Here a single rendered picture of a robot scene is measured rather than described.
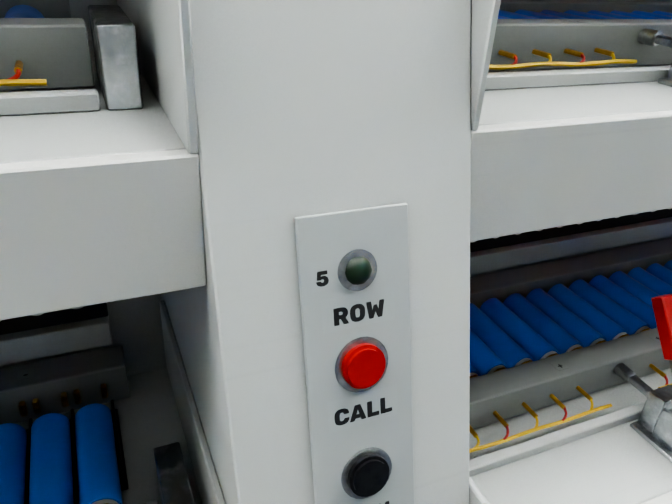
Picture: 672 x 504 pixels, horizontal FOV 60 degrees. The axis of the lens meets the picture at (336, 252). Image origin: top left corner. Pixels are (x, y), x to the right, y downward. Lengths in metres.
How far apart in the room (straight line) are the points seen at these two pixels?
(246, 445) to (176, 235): 0.07
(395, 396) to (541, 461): 0.15
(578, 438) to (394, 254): 0.20
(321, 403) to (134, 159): 0.10
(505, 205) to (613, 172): 0.05
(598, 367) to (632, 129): 0.17
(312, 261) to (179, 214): 0.04
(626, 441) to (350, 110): 0.27
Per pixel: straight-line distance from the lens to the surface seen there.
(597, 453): 0.37
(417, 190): 0.20
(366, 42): 0.19
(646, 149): 0.28
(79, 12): 0.38
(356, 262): 0.19
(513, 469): 0.34
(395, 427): 0.22
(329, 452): 0.22
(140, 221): 0.18
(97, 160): 0.17
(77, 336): 0.37
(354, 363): 0.20
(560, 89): 0.30
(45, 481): 0.31
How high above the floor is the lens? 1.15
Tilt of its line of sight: 14 degrees down
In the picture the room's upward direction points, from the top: 3 degrees counter-clockwise
